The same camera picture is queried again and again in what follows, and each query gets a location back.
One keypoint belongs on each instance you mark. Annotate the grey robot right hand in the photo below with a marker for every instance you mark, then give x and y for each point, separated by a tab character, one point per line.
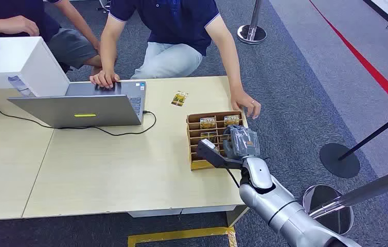
243	143

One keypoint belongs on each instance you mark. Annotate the person's left hand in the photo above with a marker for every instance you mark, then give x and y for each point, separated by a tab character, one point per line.
245	101

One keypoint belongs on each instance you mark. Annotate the person's right hand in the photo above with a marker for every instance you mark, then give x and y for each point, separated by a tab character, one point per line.
22	26
104	78

